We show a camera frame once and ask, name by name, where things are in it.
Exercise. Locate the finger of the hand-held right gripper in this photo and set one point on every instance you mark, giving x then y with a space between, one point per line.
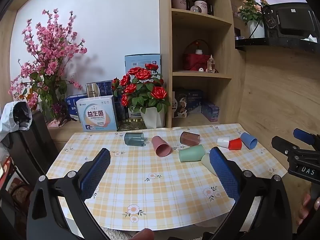
282 143
303 135

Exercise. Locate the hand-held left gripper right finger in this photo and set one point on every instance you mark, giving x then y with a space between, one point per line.
223 175

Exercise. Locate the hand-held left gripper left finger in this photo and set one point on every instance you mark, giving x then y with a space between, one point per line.
96 173

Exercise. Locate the pale green cup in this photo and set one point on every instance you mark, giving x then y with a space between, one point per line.
207 162

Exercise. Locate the white cup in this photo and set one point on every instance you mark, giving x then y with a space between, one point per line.
223 142

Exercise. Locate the red cup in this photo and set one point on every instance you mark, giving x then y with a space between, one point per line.
235 144

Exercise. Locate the blue cup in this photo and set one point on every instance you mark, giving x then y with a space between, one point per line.
248 140

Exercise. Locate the brown transparent cup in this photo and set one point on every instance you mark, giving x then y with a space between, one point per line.
190 138

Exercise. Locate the grey transparent cup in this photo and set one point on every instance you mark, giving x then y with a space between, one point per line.
134 139

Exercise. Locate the pink cup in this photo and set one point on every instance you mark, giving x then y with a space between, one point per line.
160 146

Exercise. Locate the person's right hand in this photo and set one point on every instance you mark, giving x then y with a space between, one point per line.
305 206

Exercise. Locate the person's left hand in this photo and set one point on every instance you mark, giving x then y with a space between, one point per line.
143 235

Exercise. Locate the white pastel printed box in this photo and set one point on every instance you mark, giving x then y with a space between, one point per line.
97 115

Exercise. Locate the gold plastic tray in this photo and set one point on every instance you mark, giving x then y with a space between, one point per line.
130 125

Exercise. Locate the yellow checked floral tablecloth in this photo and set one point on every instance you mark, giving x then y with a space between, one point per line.
155 192

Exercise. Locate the purple box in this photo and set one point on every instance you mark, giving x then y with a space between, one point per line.
210 111

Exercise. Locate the black chair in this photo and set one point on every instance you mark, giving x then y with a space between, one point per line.
32 145

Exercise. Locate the blue and white box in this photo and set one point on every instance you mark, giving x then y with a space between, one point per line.
72 102

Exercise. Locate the dark blue starry box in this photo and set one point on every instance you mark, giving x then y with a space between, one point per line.
195 102

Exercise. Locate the red patterned bag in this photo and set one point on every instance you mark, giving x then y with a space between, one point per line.
15 187

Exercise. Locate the white and dark printed box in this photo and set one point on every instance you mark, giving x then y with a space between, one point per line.
178 105

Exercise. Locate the black counter shelf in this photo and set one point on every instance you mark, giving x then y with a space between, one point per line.
275 43

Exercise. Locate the white tissue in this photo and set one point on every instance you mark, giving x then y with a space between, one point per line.
310 39

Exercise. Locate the white plastic bag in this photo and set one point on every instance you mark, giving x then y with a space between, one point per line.
7 120

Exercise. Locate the wooden shelf unit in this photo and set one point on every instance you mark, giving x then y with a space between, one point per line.
227 55

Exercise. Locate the clear glass bottle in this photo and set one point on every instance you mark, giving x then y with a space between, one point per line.
210 65

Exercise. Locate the red rose plant white pot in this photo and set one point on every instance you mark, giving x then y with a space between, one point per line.
142 76

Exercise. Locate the black appliance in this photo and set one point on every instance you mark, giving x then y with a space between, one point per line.
292 20

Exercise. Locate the red basket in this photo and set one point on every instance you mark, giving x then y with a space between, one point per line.
192 61

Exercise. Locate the light blue tall box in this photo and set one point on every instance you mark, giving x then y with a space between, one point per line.
140 61

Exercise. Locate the pink rose bouquet white vase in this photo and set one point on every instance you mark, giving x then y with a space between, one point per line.
252 12

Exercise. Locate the pink blossom plant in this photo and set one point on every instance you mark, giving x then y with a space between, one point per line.
47 45

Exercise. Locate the white wall socket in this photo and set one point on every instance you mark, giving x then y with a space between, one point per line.
72 75

